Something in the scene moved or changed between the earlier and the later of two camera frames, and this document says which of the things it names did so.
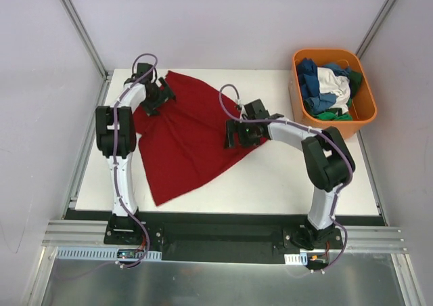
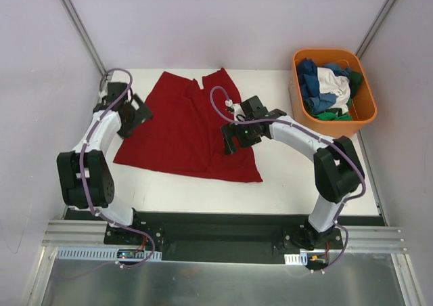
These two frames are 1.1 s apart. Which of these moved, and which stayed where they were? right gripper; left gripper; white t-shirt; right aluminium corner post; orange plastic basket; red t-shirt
Moved: red t-shirt; left gripper
Stayed: orange plastic basket; right gripper; white t-shirt; right aluminium corner post
